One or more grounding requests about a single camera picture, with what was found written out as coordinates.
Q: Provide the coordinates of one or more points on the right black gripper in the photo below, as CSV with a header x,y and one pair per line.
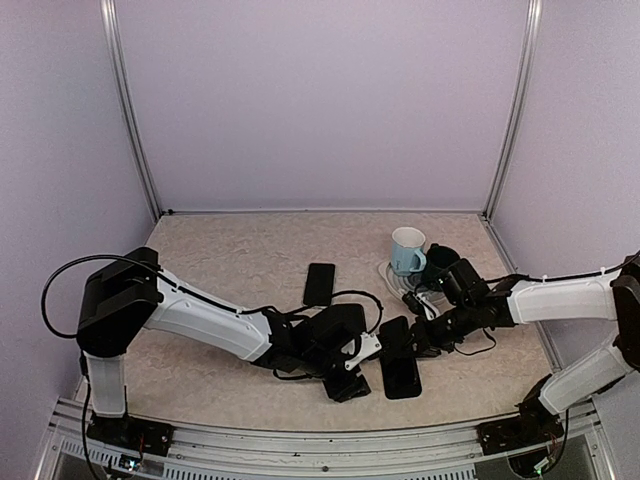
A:
x,y
422,333

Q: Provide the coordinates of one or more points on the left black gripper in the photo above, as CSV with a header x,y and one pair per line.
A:
x,y
348,388

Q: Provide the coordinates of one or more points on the black phone case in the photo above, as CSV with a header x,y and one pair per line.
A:
x,y
400,395
351,316

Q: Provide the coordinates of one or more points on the clear transparent phone case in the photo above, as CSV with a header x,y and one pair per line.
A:
x,y
306,285

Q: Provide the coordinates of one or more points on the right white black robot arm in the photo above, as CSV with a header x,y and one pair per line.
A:
x,y
610,294

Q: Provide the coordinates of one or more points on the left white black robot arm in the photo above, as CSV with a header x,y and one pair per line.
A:
x,y
134,293

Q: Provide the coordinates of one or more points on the white saucer plate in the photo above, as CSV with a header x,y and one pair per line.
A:
x,y
400,285

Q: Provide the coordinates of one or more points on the dark green mug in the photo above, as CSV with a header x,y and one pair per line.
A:
x,y
438,259

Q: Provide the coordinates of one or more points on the white blue mug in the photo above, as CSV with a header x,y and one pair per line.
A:
x,y
407,251

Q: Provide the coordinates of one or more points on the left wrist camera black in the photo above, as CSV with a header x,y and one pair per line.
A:
x,y
360,349

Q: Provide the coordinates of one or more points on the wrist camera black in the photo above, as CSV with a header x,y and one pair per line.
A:
x,y
360,349
459,282

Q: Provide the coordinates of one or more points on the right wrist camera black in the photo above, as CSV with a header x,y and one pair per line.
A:
x,y
459,282

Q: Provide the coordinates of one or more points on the aluminium front rail frame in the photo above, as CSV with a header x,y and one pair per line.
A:
x,y
448,451

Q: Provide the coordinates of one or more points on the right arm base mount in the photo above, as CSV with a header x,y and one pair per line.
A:
x,y
517,432

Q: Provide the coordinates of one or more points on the right aluminium corner post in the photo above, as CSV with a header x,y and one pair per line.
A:
x,y
525,67

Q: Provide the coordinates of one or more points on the aluminium corner post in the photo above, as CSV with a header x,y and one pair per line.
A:
x,y
525,67
114,45

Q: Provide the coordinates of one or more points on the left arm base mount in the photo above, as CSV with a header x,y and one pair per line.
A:
x,y
132,433

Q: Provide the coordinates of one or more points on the left aluminium corner post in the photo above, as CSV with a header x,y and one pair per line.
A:
x,y
114,45

